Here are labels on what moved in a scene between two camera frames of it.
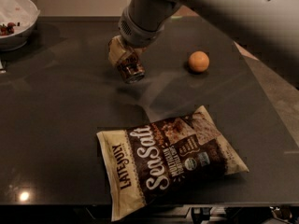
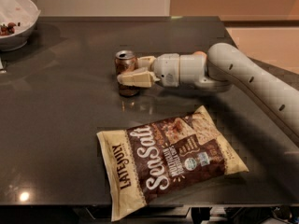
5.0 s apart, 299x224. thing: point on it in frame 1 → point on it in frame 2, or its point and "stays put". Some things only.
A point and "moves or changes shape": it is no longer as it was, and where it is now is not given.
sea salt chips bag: [165, 160] stays put
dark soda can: [131, 68] moves or changes shape
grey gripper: [136, 34] → [166, 67]
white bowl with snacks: [18, 17] stays put
